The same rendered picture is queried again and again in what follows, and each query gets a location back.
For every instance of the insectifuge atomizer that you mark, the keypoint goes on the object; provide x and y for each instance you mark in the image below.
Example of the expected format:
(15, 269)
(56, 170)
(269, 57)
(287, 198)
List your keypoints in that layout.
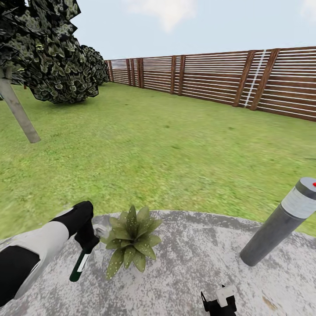
(79, 266)

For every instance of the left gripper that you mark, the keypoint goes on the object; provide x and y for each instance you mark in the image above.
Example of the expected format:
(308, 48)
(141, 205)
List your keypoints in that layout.
(87, 239)

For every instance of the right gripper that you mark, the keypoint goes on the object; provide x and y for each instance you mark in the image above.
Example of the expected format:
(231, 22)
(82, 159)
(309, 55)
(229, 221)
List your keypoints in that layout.
(215, 309)

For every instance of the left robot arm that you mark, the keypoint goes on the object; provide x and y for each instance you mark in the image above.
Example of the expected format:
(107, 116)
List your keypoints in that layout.
(24, 260)

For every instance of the pot plant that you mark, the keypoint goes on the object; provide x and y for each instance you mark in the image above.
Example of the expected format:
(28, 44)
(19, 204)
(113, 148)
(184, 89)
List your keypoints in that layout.
(130, 237)

